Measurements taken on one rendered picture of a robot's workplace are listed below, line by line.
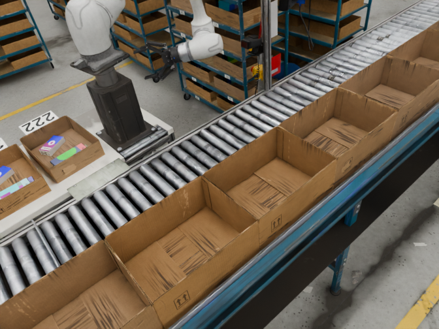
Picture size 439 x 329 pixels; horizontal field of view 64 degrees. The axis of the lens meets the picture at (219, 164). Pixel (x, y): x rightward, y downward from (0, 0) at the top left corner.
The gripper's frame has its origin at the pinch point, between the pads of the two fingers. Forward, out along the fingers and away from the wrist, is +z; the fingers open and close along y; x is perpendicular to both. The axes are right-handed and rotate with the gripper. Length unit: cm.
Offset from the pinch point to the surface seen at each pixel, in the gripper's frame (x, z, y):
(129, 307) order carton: 108, -2, -38
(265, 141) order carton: 49, -52, -28
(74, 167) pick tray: 28, 45, -32
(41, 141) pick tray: 3, 72, -25
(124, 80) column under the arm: 1.2, 11.4, -4.8
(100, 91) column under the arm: 10.1, 21.4, -4.0
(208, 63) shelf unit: -121, -13, -51
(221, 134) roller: 5, -28, -46
